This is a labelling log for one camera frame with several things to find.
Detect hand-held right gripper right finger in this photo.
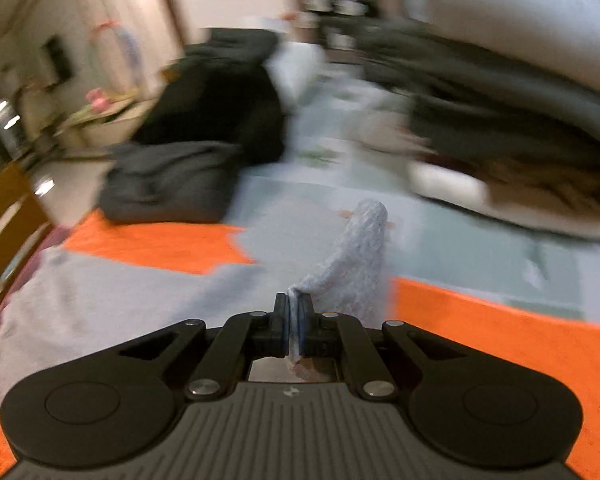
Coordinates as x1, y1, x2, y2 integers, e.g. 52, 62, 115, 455
297, 292, 468, 401

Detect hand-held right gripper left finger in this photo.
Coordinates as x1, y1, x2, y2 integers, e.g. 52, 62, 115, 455
117, 292, 288, 401

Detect light grey sweater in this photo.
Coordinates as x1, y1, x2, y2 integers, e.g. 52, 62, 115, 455
0, 199, 396, 401

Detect green patterned tablecloth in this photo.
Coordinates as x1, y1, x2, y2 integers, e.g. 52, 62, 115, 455
240, 50, 600, 321

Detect orange flower-print mat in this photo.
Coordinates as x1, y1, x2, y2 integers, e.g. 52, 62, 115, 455
0, 210, 600, 480

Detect dark grey folded garment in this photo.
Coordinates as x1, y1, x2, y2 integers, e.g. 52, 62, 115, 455
97, 140, 246, 225

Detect white folded garment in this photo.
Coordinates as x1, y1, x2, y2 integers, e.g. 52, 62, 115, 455
407, 160, 600, 246

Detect large black folded garment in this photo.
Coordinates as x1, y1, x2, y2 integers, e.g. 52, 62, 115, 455
135, 27, 287, 166

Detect white cloth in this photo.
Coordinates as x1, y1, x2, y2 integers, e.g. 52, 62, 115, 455
267, 42, 326, 106

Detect cream low cabinet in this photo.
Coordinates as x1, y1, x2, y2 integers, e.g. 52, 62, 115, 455
55, 87, 151, 148

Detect dark grey folded pants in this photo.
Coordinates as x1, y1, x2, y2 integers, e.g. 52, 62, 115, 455
355, 22, 600, 181

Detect brown folded garment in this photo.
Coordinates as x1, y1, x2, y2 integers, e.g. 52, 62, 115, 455
475, 155, 600, 226

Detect wooden chair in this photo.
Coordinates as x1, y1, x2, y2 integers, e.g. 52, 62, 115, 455
0, 160, 56, 311

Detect colourful hula hoop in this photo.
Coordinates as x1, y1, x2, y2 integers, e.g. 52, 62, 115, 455
92, 20, 143, 91

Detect stickered water dispenser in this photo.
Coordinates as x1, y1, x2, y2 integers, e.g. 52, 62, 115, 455
285, 0, 406, 66

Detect pale grey folded sweatshirt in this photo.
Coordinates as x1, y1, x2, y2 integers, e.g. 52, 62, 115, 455
400, 0, 600, 146

